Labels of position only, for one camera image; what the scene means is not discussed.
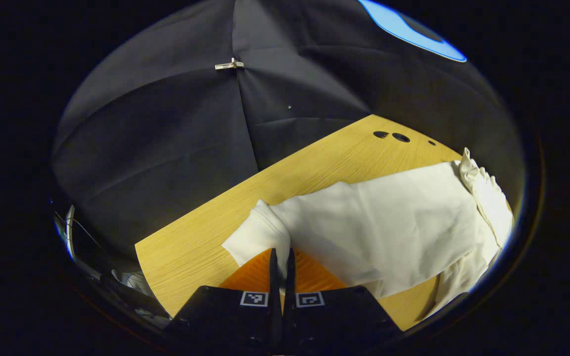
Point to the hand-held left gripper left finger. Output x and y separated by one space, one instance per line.
235 324

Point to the black backdrop cloth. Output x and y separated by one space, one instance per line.
166 148

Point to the shiny metal frame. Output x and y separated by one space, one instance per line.
117 291

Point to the white cloth clip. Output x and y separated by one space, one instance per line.
229 65

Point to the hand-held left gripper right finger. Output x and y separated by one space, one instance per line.
339 319

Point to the white sweatshirt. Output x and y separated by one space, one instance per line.
389 222

